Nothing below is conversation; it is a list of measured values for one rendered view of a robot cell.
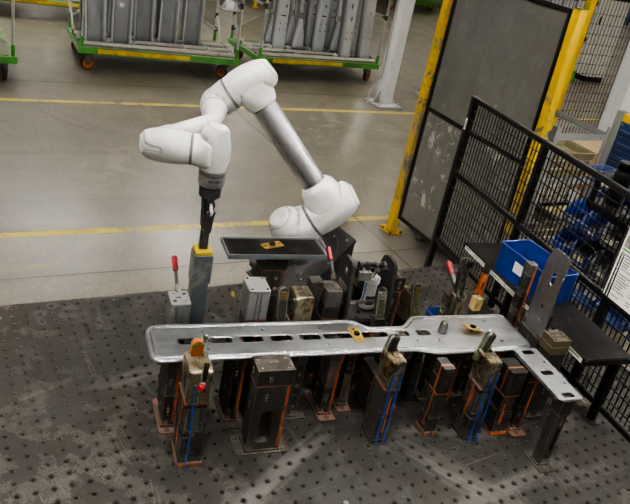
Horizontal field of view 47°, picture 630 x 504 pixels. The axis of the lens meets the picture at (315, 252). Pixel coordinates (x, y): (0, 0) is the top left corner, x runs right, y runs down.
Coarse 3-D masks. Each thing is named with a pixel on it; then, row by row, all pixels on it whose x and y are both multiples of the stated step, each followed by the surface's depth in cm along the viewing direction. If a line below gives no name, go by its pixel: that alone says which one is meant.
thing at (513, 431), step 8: (528, 376) 257; (528, 384) 258; (536, 384) 260; (520, 392) 262; (528, 392) 261; (520, 400) 262; (528, 400) 263; (512, 408) 266; (520, 408) 264; (512, 416) 266; (520, 416) 266; (512, 424) 267; (520, 424) 268; (512, 432) 267; (520, 432) 268
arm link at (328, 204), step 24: (240, 72) 279; (264, 72) 278; (240, 96) 280; (264, 96) 281; (264, 120) 286; (288, 120) 291; (288, 144) 289; (312, 168) 294; (312, 192) 295; (336, 192) 296; (312, 216) 298; (336, 216) 298
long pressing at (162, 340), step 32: (320, 320) 254; (352, 320) 258; (416, 320) 267; (448, 320) 271; (480, 320) 276; (160, 352) 222; (224, 352) 228; (256, 352) 231; (288, 352) 235; (320, 352) 238; (352, 352) 242; (448, 352) 253
